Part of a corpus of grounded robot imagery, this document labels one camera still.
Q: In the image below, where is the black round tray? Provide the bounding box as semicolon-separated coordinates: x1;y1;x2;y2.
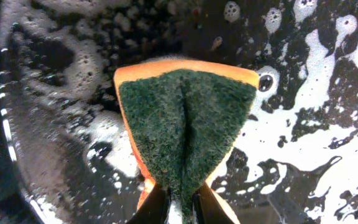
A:
0;1;358;223

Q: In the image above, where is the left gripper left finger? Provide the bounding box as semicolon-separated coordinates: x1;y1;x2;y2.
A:
127;184;170;224

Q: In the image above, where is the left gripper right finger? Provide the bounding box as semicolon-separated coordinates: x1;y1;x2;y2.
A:
193;183;234;224

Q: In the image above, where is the green and yellow sponge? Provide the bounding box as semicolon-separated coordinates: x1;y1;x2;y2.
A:
114;58;259;223

